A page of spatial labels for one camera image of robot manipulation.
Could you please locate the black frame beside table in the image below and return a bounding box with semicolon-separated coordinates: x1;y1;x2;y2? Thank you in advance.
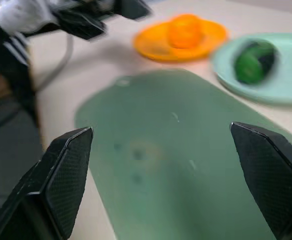
0;9;40;131

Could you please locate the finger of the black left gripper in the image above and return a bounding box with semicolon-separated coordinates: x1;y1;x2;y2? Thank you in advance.
115;0;153;21
52;10;107;41

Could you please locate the orange fruit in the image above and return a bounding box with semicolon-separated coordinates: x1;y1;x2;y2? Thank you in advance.
168;13;204;50

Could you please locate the green rubber mat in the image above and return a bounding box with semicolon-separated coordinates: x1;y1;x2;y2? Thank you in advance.
74;68;292;240

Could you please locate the grey cable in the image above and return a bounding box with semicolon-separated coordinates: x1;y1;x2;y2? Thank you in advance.
34;33;75;91

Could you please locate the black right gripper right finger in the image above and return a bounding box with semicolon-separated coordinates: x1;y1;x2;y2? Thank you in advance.
229;121;292;240

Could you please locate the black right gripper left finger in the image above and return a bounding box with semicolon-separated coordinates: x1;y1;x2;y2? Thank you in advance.
0;126;94;240

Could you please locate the light green plate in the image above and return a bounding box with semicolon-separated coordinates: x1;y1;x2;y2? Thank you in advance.
211;32;292;106

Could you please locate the dark green vegetable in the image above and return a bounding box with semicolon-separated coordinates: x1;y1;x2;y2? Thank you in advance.
233;39;279;85

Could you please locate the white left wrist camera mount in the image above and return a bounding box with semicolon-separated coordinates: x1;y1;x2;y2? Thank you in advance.
0;0;59;35

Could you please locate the orange plate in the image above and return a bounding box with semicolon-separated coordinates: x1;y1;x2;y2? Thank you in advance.
132;18;229;63

